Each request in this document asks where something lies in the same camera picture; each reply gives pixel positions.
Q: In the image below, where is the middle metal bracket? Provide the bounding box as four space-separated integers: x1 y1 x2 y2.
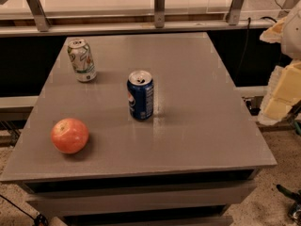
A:
154 0 165 28

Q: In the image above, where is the metal bracket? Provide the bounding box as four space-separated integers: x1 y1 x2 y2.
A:
154 0 165 28
26 0 50 32
226 0 245 25

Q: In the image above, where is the white green soda can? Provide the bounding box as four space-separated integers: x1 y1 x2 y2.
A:
68 39 96 82

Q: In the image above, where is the black floor cable left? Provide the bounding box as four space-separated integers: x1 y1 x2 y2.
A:
0 193 50 226

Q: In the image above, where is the red apple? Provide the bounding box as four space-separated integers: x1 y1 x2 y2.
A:
51 118 89 154

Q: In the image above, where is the black hanging cable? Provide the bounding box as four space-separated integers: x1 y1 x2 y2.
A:
234 16 278 80

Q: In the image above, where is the right metal bracket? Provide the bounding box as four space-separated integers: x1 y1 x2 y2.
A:
226 0 245 25

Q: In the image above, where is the grey drawer cabinet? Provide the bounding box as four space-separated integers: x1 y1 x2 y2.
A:
1 33 276 226

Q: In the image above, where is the metal rail shelf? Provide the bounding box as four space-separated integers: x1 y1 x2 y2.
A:
0 10 278 38

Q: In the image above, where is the left metal bracket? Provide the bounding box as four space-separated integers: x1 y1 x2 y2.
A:
26 0 50 32

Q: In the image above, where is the blue pepsi can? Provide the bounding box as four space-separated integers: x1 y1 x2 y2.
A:
127 70 154 121

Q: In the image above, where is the green black tool on floor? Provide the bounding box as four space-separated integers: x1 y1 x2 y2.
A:
276 184 301 226

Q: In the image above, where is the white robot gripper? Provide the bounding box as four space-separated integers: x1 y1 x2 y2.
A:
258 1 301 125

